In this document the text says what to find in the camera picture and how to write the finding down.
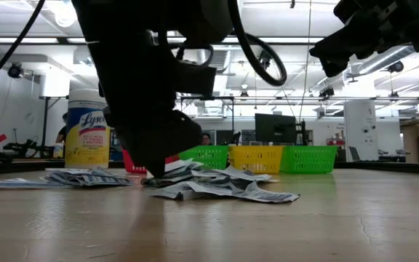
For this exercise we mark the green plastic basket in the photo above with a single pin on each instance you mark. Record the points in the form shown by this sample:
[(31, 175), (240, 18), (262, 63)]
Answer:
[(307, 158), (209, 156)]

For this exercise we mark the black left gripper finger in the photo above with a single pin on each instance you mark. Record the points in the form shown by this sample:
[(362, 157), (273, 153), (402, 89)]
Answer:
[(155, 138)]

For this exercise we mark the yellow plastic basket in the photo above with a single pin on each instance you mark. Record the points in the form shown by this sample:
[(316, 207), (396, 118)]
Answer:
[(257, 156)]

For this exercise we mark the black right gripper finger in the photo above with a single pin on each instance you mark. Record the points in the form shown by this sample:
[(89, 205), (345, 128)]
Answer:
[(335, 68), (340, 45)]

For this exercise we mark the white navy wipe packet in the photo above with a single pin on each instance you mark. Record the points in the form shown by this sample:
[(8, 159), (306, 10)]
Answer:
[(213, 180), (247, 175), (182, 168), (175, 191), (253, 195)]

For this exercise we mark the pile of red-striped packets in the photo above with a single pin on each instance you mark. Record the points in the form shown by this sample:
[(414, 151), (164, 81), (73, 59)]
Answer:
[(67, 171)]

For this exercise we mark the black background robot arm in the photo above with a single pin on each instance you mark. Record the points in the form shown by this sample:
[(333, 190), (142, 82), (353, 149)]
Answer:
[(20, 148)]

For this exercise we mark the Lysol wipes canister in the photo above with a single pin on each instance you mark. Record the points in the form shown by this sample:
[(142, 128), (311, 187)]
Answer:
[(86, 142)]

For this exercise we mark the black distant rig frame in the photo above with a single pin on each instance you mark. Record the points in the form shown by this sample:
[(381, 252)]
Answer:
[(227, 98)]

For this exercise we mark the black monitor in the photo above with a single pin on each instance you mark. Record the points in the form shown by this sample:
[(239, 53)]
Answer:
[(275, 129)]

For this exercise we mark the small white bottle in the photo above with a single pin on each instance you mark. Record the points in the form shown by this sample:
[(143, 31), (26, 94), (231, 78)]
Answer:
[(57, 151)]

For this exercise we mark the red plastic basket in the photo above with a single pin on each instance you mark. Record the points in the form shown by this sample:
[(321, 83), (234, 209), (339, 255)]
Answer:
[(133, 167)]

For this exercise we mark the person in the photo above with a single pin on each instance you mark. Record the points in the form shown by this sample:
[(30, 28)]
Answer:
[(206, 139), (62, 132)]

